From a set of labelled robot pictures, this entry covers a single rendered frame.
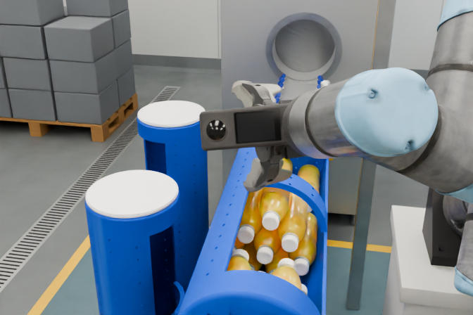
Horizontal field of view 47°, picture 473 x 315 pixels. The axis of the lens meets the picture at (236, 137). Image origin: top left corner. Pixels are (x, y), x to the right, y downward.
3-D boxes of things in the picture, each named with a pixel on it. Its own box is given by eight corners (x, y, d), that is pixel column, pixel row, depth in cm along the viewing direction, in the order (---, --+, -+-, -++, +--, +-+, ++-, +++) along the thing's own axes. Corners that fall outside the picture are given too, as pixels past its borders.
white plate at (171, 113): (167, 95, 243) (167, 98, 244) (122, 115, 222) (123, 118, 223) (218, 108, 229) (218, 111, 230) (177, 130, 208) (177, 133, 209)
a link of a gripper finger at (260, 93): (250, 103, 75) (276, 136, 68) (238, 104, 74) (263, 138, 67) (255, 72, 72) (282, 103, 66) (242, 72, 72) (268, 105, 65)
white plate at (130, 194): (85, 221, 151) (86, 224, 152) (185, 207, 157) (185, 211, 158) (85, 175, 175) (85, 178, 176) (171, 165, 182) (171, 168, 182)
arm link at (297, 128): (309, 162, 54) (298, 81, 55) (288, 163, 59) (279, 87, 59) (373, 153, 57) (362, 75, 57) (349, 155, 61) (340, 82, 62)
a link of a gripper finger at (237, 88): (265, 84, 80) (292, 115, 73) (226, 86, 78) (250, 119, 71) (268, 64, 78) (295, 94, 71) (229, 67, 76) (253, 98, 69)
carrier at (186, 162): (176, 259, 280) (137, 290, 258) (167, 98, 244) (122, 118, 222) (222, 278, 266) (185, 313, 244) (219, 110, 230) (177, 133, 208)
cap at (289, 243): (284, 247, 132) (283, 252, 130) (280, 234, 130) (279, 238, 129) (300, 245, 131) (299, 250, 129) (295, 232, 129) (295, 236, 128)
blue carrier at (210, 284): (319, 196, 184) (336, 118, 171) (310, 425, 105) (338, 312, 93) (236, 181, 186) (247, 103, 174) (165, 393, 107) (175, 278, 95)
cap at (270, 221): (280, 225, 129) (279, 229, 128) (264, 226, 130) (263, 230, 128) (278, 210, 128) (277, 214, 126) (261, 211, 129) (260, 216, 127)
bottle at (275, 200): (293, 191, 146) (288, 230, 129) (267, 193, 148) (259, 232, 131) (289, 168, 143) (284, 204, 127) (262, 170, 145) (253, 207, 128)
